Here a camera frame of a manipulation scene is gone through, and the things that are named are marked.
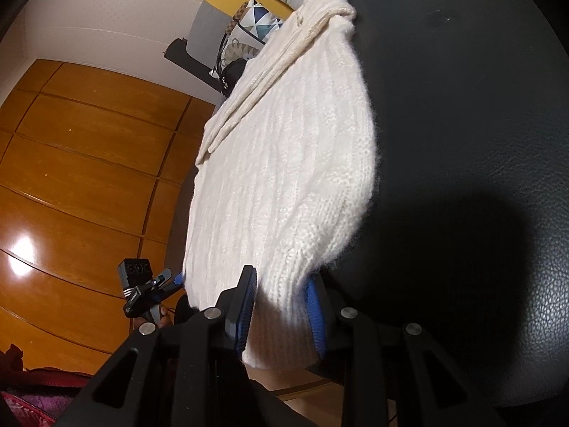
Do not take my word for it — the orange wooden wardrobe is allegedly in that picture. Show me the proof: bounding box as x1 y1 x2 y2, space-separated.
0 60 218 365

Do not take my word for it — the brown checkered strap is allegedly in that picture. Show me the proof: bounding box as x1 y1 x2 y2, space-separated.
231 2 250 32

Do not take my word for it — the triangle pattern pillow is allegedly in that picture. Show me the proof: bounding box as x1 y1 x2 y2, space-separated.
233 0 285 45

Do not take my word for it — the dark red bag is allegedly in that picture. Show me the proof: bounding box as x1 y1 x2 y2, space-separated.
0 344 94 427

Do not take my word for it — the black handbag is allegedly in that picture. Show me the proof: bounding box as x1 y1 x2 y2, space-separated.
218 58 247 99

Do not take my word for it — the black leather padded table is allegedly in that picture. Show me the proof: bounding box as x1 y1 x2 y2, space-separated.
164 0 569 410

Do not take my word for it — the person's left hand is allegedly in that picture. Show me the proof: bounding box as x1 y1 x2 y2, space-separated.
132 305 174 331

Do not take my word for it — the white knit sweater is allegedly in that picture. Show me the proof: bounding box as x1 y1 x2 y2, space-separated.
182 0 383 370

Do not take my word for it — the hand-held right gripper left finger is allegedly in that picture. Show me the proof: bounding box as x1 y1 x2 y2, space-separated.
55 265 259 427

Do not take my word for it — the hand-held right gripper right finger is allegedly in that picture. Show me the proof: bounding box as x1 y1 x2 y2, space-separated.
306 276 507 427

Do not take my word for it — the black upright board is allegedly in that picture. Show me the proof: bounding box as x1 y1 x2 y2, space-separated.
164 38 223 94

